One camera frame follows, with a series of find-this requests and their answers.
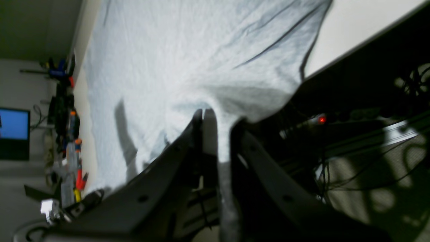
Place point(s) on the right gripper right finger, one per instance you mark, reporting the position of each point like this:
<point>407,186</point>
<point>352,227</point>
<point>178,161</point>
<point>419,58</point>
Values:
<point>275,208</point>

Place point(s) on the white power strip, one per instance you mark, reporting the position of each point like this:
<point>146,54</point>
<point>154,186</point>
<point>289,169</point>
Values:
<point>294,127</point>

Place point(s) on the top blue red bar clamp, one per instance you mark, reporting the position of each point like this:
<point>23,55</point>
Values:
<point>61,71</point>

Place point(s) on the blue red bar clamp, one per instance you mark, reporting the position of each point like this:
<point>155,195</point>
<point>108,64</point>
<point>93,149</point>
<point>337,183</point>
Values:
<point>62,114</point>
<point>61,71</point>

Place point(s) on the grey T-shirt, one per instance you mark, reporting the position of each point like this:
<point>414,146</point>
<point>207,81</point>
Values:
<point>151,64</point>

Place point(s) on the blue lit monitor screen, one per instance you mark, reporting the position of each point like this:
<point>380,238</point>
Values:
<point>15,134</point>

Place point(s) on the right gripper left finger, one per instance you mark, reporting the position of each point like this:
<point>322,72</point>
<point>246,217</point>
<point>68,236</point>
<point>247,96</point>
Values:
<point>172,200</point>

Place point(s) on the aluminium frame rail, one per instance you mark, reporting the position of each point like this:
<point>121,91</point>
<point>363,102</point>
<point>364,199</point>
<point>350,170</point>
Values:
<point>389,135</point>

